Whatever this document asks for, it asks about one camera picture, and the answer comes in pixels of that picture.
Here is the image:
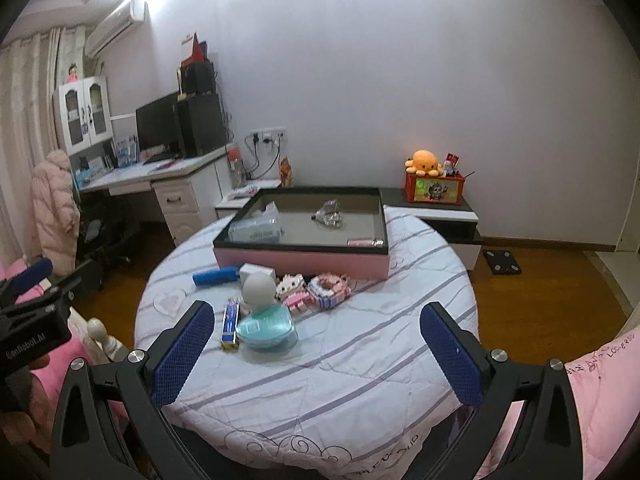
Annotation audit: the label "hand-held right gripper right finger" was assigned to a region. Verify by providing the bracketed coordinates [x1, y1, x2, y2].
[419, 302, 586, 480]

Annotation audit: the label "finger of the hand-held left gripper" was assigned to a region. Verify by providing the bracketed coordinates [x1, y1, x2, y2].
[7, 258, 54, 297]
[37, 274, 84, 311]

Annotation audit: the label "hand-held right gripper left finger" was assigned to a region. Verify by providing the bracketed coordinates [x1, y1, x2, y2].
[50, 300, 216, 480]

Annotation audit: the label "blue toothpaste box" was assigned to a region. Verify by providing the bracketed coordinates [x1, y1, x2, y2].
[220, 297, 242, 351]

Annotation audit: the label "blue cylinder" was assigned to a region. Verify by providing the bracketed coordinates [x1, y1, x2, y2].
[193, 267, 241, 287]

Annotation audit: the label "teal round case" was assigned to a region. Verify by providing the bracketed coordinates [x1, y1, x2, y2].
[235, 307, 297, 353]

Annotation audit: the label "white astronaut figure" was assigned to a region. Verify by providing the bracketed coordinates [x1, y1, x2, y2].
[237, 272, 276, 318]

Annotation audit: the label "white charger box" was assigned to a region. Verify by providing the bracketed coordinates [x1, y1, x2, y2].
[239, 263, 277, 281]

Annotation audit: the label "white cat block figure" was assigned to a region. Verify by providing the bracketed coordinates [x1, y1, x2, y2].
[276, 274, 313, 313]

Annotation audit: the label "pink block figure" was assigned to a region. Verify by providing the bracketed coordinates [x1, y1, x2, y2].
[307, 272, 353, 311]

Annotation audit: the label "clear plastic box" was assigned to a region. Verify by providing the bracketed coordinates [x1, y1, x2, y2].
[227, 201, 285, 242]

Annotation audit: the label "pink storage tray box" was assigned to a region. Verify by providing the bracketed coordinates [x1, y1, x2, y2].
[212, 186, 391, 281]

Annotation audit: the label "person's left hand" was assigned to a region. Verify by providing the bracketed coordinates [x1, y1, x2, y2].
[0, 352, 51, 441]

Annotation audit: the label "pink cloth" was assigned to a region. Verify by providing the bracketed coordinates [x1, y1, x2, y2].
[0, 255, 131, 461]

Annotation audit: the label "black office chair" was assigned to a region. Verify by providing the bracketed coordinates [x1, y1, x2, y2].
[75, 192, 141, 291]

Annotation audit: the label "pink down jacket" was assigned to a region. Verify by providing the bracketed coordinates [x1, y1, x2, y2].
[31, 149, 81, 277]

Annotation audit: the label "black bathroom scale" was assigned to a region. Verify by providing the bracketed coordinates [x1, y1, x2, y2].
[482, 249, 522, 276]

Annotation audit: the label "black white low cabinet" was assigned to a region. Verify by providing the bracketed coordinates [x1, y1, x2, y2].
[215, 179, 485, 261]

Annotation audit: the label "white desk with drawers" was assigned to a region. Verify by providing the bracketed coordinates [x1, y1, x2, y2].
[75, 145, 236, 248]

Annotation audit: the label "pink printed blanket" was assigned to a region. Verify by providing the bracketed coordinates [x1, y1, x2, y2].
[475, 325, 640, 480]

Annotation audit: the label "blue white packets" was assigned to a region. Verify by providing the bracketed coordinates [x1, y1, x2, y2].
[114, 136, 138, 166]

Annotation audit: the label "beige curtain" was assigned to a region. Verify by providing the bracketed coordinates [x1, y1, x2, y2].
[0, 25, 86, 261]

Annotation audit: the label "red storage crate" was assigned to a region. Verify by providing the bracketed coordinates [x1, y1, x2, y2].
[404, 170, 468, 205]

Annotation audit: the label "black computer monitor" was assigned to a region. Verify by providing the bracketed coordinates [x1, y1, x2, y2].
[135, 91, 183, 153]

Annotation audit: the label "clear bottle orange lid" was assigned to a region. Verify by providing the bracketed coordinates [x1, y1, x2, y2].
[227, 149, 247, 186]

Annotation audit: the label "orange octopus plush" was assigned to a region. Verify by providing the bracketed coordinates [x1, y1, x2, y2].
[404, 149, 443, 177]

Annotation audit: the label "white glass-door cabinet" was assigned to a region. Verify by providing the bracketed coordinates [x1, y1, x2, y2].
[52, 76, 116, 157]

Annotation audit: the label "black computer tower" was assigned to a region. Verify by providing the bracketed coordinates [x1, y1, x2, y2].
[176, 92, 228, 158]

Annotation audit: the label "black box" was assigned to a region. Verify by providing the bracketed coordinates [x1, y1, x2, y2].
[179, 61, 217, 96]

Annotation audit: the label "white air conditioner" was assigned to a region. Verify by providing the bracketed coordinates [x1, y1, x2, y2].
[84, 0, 147, 58]

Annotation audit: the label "red paper bag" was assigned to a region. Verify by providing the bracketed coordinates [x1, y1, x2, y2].
[180, 32, 208, 67]

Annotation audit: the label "white bed post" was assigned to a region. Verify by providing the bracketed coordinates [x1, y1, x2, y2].
[86, 316, 131, 366]

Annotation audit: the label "black power cable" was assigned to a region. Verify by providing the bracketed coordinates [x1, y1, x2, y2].
[244, 135, 263, 181]

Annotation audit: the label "white wall socket strip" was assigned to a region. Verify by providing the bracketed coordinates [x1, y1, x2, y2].
[244, 127, 288, 143]

